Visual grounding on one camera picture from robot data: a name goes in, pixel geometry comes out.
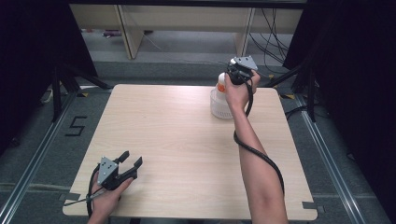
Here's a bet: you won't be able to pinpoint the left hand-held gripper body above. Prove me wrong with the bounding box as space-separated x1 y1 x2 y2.
96 156 138 191

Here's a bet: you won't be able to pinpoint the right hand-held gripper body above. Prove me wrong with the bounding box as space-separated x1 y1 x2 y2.
226 55 259 86

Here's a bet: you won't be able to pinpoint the white bottle with orange label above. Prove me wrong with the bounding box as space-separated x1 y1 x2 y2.
216 71 229 105

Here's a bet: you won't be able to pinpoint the clear bottle with orange cap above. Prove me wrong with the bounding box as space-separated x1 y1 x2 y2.
209 88 235 120

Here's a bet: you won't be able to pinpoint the person's right hand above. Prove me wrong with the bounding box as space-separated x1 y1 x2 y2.
223 69 262 112

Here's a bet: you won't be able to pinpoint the person's left hand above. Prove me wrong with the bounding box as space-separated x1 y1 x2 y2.
89 171 135 222

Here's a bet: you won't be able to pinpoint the black metal stand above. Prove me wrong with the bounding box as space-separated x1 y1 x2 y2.
264 61 318 123
50 63 112 123

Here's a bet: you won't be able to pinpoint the beige wooden desk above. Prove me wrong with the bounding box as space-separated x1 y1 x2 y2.
69 3 304 61

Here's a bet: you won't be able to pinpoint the black curtain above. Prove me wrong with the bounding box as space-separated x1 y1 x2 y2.
282 0 396 218
0 0 99 155

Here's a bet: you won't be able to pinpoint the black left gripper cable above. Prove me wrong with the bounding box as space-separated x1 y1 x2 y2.
86 163 104 219

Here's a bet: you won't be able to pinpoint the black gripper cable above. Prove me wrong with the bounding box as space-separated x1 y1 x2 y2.
86 163 104 219
233 77 286 195

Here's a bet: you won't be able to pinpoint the black power cables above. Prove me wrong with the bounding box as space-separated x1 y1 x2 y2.
247 7 291 67

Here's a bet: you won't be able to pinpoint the metal floor rail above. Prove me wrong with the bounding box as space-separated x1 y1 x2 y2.
0 90 78 224
293 92 371 224

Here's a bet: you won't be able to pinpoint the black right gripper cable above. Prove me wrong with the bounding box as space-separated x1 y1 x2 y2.
233 77 286 195

